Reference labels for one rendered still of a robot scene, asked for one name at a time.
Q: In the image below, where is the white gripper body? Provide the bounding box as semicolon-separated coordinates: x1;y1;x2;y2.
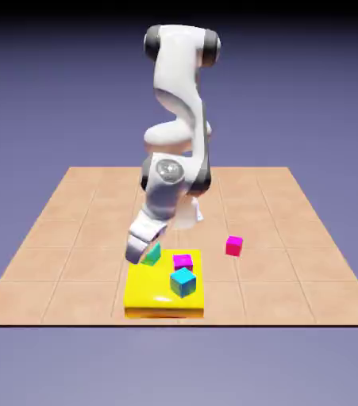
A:
124;235;152;265

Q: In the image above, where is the small green cube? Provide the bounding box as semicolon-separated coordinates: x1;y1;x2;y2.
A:
140;241;162;267

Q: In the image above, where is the small magenta cube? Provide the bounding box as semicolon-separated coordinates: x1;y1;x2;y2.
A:
172;254;194;273

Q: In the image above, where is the small cyan cube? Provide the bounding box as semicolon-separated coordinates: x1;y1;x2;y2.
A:
169;266;198;299

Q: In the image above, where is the small pink cube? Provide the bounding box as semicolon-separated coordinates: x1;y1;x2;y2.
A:
225;235;244;257

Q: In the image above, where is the large yellow box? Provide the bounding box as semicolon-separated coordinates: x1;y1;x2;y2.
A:
123;248;206;319

